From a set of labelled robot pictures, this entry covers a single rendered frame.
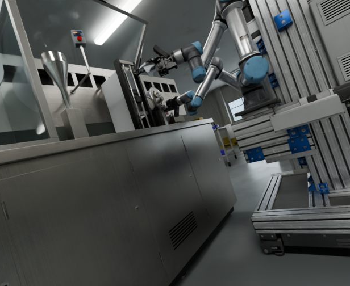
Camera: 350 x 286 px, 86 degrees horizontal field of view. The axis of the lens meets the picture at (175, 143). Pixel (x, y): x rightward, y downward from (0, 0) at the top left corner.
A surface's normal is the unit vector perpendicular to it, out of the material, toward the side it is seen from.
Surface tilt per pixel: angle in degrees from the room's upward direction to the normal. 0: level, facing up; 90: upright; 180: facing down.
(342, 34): 90
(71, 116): 90
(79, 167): 90
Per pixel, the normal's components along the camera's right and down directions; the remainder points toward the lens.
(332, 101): -0.56, 0.16
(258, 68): -0.13, 0.15
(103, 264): 0.73, -0.27
